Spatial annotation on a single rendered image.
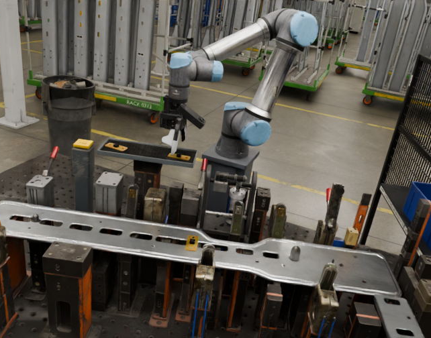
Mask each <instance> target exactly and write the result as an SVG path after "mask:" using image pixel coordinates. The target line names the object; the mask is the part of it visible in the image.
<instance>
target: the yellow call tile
mask: <svg viewBox="0 0 431 338"><path fill-rule="evenodd" d="M92 144H93V141H90V140H85V139H78V140H77V141H76V142H75V143H74V144H73V147H77V148H86V149H89V148H90V147H91V145H92Z"/></svg>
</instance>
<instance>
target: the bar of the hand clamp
mask: <svg viewBox="0 0 431 338"><path fill-rule="evenodd" d="M343 194H344V184H340V183H335V182H333V185H332V190H331V194H330V200H329V203H328V209H327V212H326V218H325V222H326V225H325V228H324V231H326V230H327V226H328V220H329V219H333V222H332V224H333V227H332V228H331V230H332V232H334V230H335V227H336V222H337V218H338V213H339V209H340V203H341V200H342V195H343Z"/></svg>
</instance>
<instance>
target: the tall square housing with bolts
mask: <svg viewBox="0 0 431 338"><path fill-rule="evenodd" d="M95 188H96V211H95V212H96V213H97V214H102V215H111V216H116V217H121V207H122V205H123V203H124V202H123V193H124V175H123V174H116V173H111V172H104V173H103V174H102V175H101V176H100V177H99V179H98V180H97V181H96V183H95ZM100 233H105V234H110V235H121V234H122V232H121V231H115V230H110V229H102V230H101V231H100ZM99 252H101V251H99ZM102 252H103V256H106V257H111V258H112V267H113V280H117V278H116V277H118V275H117V273H118V261H117V253H112V252H107V251H102Z"/></svg>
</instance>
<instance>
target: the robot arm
mask: <svg viewBox="0 0 431 338"><path fill-rule="evenodd" d="M317 35H318V23H317V21H316V19H315V17H314V16H313V15H311V14H309V13H307V12H305V11H298V10H294V9H290V8H284V9H279V10H276V11H274V12H272V13H269V14H267V15H265V16H263V17H261V18H258V19H257V22H256V23H254V24H252V25H250V26H248V27H246V28H244V29H242V30H240V31H238V32H236V33H234V34H231V35H229V36H227V37H225V38H223V39H221V40H218V41H216V42H214V43H212V44H210V45H208V46H206V47H204V48H202V49H200V50H198V51H196V52H194V51H188V52H186V53H180V52H177V53H174V54H172V55H171V61H170V66H169V68H170V72H169V91H168V94H167V95H165V97H163V101H164V111H163V112H162V113H161V114H160V127H163V128H165V129H171V130H170V132H169V135H167V136H164V137H163V138H162V142H163V143H165V144H167V145H169V146H171V147H172V149H171V155H173V154H174V153H175V152H176V151H177V145H178V140H179V136H180V134H181V140H182V142H183V141H184V140H185V138H186V130H187V119H188V120H189V121H190V122H191V123H192V124H194V125H195V126H196V127H198V128H199V129H202V127H203V126H204V125H205V123H206V120H204V119H203V118H202V117H200V116H199V115H198V114H197V113H196V112H194V111H193V110H192V109H191V108H190V107H188V106H187V105H186V104H185V103H187V101H188V97H189V86H190V81H197V82H217V81H220V80H221V79H222V77H223V72H224V69H223V65H222V63H221V61H222V60H225V59H227V58H229V57H231V56H233V55H235V54H237V53H239V52H241V51H243V50H245V49H247V48H249V47H251V46H253V45H255V44H258V43H260V42H262V41H266V42H268V41H270V40H272V39H275V43H276V45H277V47H276V49H275V51H274V54H273V56H272V58H271V61H270V62H269V65H268V67H267V69H266V71H265V74H264V76H263V78H262V80H261V82H260V85H259V87H258V89H257V92H256V94H255V96H254V98H253V100H252V102H251V104H249V103H243V102H228V103H226V104H225V107H224V116H223V122H222V132H221V136H220V138H219V140H218V142H217V144H216V145H215V152H216V154H218V155H219V156H221V157H224V158H229V159H235V160H238V159H243V158H246V157H248V153H249V148H248V145H250V146H259V145H261V144H264V143H265V142H266V141H267V140H268V139H269V137H270V135H271V126H270V125H269V123H270V122H271V119H272V116H271V111H272V109H273V106H274V104H275V102H276V100H277V97H278V96H279V93H280V92H281V89H282V87H283V85H284V83H285V80H286V78H287V76H288V74H289V71H290V70H291V67H292V66H293V63H294V61H295V59H296V57H297V55H299V54H301V53H303V51H304V49H305V47H306V46H309V45H310V44H312V43H313V42H314V41H315V39H316V37H317ZM161 122H162V124H161Z"/></svg>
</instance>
